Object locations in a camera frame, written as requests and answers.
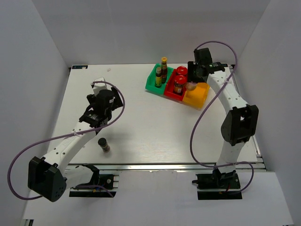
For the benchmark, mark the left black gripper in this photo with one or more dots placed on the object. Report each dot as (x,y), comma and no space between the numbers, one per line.
(116,102)

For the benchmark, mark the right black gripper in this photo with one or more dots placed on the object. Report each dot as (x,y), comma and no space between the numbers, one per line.
(191,66)

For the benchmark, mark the pink cap spice bottle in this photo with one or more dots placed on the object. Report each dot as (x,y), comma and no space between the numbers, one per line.
(190,86)

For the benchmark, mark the red lid jar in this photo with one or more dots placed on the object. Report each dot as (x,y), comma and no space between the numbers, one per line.
(179,83)
(182,70)

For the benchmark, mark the black cap spice jar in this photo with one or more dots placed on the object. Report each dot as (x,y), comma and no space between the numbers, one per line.
(102,142)

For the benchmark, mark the yellow cap sauce bottle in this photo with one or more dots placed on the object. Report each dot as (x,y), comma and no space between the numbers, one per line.
(164,69)

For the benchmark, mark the small brown cap bottle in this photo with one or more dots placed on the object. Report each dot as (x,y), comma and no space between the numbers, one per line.
(158,77)

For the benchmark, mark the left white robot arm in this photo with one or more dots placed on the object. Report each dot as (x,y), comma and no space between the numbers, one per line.
(48,176)

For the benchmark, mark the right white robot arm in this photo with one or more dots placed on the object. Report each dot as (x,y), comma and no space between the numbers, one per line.
(241,118)

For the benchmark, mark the yellow plastic bin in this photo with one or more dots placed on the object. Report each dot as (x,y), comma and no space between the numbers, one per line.
(197,97)

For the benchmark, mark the red plastic bin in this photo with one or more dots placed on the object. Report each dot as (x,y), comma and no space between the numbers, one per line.
(170,86)

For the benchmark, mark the left table logo sticker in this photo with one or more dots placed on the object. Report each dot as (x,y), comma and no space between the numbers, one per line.
(79,67)

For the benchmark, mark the green plastic bin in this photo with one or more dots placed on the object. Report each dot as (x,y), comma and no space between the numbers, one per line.
(150,83)

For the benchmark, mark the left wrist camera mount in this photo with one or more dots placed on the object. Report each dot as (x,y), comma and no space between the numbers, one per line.
(98,85)

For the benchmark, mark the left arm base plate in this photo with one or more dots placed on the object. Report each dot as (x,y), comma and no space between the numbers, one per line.
(106,187)

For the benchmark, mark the aluminium table front rail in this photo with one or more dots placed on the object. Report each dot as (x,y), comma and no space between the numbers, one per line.
(258,166)

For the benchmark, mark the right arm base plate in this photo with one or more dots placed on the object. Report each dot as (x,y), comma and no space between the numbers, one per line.
(210,189)

